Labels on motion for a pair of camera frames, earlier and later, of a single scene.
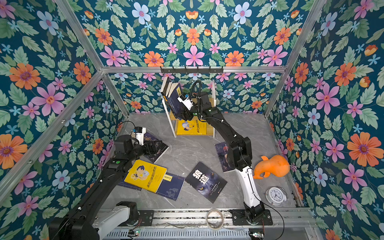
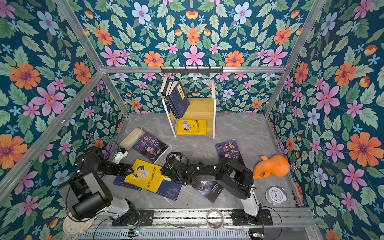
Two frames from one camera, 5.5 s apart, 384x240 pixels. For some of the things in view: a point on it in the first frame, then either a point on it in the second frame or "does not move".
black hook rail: (190, 70) does not move
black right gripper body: (195, 112) -> (168, 172)
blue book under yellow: (123, 183) does not move
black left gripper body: (147, 151) -> (116, 168)
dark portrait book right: (225, 156) does not move
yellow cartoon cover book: (145, 176) does not move
